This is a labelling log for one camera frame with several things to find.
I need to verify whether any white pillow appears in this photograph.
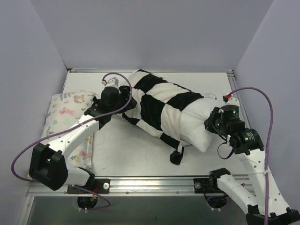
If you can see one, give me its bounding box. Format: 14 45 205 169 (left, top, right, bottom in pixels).
179 93 218 152

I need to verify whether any black white checkered pillowcase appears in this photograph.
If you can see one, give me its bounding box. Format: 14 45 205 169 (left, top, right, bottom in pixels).
122 69 203 165

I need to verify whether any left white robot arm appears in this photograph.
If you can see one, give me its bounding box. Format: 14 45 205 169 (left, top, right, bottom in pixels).
29 86 137 193

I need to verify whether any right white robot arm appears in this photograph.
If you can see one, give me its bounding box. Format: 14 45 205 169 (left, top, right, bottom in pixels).
204 105 300 225

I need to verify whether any floral patterned pillow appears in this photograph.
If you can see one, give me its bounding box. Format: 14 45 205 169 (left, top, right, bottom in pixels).
41 90 96 170

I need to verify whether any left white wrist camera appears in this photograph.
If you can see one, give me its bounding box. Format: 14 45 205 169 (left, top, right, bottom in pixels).
101 77 119 88

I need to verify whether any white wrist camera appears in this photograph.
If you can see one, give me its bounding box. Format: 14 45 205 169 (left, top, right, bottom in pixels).
222 94 240 107
101 77 119 88

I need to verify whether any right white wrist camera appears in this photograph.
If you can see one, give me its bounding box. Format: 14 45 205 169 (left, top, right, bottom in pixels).
222 94 240 107

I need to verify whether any thin black cable loop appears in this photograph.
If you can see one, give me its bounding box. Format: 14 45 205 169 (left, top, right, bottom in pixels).
217 140 235 160

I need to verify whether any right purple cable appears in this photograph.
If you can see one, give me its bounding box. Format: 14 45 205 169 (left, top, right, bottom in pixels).
222 87 274 225

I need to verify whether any right aluminium rail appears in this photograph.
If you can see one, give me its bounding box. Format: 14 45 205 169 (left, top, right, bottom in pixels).
227 70 251 128

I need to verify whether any aluminium rail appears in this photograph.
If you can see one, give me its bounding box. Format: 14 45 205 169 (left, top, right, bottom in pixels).
227 70 251 128
26 176 208 197

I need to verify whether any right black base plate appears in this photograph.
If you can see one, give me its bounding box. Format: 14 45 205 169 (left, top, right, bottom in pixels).
193 177 224 194

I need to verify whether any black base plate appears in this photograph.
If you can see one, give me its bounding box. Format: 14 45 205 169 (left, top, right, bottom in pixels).
67 178 111 194
193 177 224 194

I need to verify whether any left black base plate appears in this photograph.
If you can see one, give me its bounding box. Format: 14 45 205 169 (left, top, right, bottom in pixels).
67 178 111 194

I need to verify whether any front aluminium rail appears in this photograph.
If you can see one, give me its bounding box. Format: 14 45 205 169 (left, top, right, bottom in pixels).
26 176 208 197

